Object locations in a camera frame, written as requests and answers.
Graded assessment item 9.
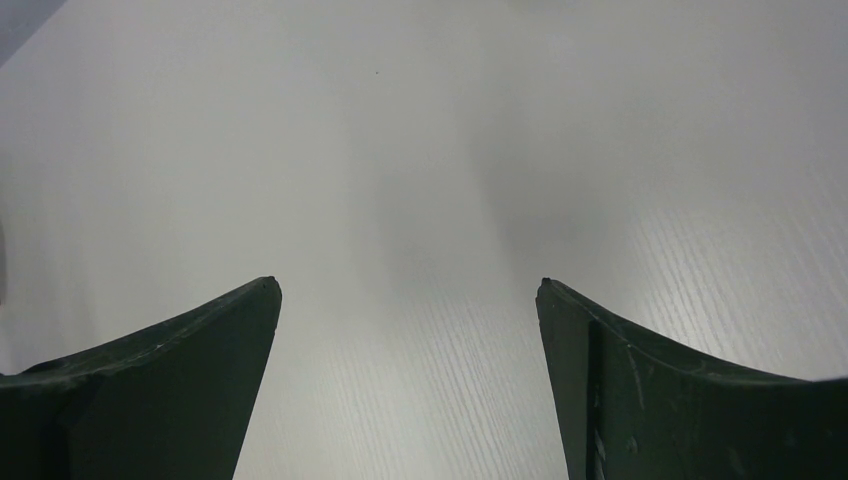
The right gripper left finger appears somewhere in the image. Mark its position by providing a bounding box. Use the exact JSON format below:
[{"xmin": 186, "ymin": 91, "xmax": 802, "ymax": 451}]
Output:
[{"xmin": 1, "ymin": 276, "xmax": 283, "ymax": 479}]

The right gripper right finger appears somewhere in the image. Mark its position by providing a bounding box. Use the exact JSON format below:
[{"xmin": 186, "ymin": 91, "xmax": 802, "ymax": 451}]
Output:
[{"xmin": 536, "ymin": 278, "xmax": 847, "ymax": 479}]

